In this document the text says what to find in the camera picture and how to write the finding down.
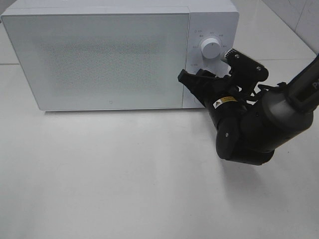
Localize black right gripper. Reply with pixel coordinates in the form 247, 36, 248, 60
177, 69, 246, 110

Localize white microwave door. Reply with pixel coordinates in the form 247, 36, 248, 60
2, 14, 188, 111

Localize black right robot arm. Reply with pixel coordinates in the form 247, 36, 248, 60
178, 49, 319, 165

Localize white upper microwave knob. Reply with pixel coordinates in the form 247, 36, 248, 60
200, 37, 221, 59

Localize white microwave oven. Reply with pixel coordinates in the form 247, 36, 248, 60
0, 0, 239, 110

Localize black camera cable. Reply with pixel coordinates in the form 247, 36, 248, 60
231, 82, 287, 105

